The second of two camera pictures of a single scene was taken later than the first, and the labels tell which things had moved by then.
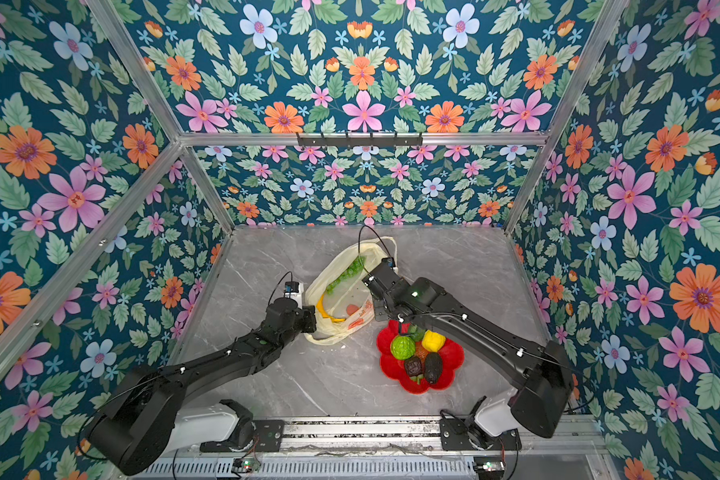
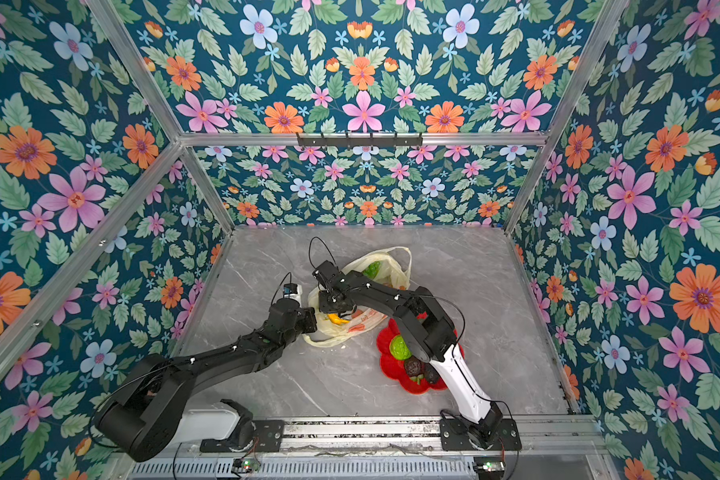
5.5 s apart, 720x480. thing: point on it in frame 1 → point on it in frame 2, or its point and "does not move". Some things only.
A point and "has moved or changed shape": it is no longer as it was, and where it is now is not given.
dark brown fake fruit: (413, 365) does not move
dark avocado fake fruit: (433, 367) does not move
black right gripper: (378, 313) → (323, 306)
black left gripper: (308, 313) does not move
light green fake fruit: (402, 347) does not move
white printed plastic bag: (343, 303) has moved or changed shape
